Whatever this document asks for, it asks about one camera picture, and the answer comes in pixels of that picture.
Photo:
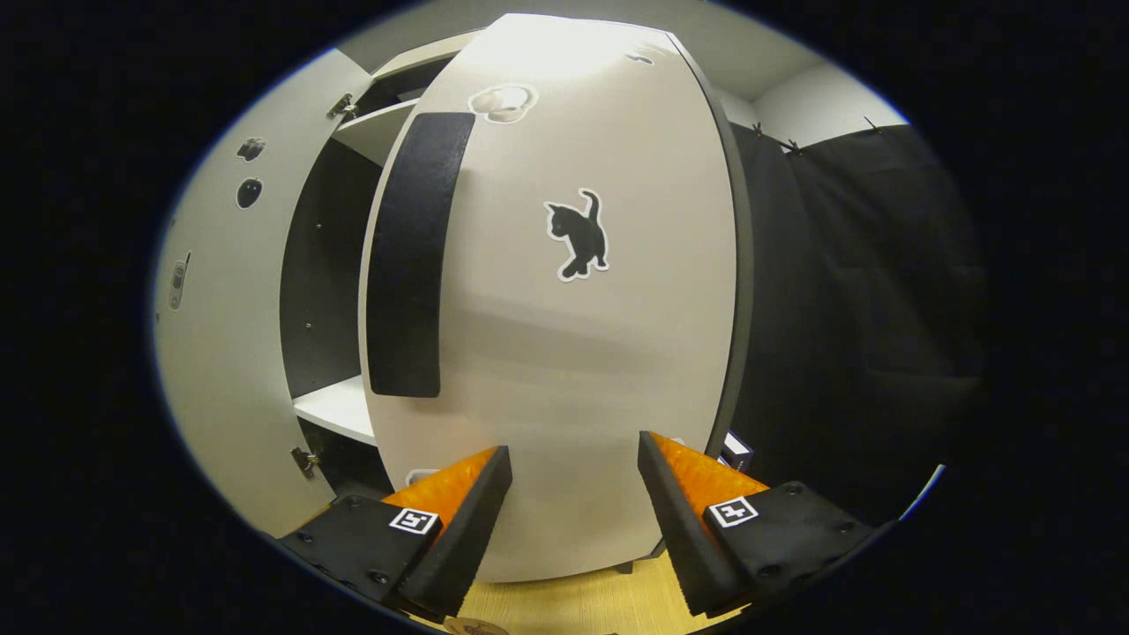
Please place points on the dark book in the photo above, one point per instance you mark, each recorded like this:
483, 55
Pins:
739, 454

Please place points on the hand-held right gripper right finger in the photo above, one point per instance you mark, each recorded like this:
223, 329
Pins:
679, 529

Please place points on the black backdrop cloth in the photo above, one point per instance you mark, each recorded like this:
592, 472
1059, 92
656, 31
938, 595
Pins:
864, 309

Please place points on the round cork coaster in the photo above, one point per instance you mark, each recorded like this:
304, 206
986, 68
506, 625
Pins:
474, 627

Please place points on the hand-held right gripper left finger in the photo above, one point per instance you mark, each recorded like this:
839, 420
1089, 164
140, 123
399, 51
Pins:
467, 538

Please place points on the cat sticker white cabinet door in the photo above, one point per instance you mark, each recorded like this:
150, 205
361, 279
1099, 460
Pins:
573, 370

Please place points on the metal door hinge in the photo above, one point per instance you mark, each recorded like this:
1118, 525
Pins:
305, 460
342, 108

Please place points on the white cabinet shelf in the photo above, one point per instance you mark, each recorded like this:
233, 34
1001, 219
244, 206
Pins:
335, 410
375, 132

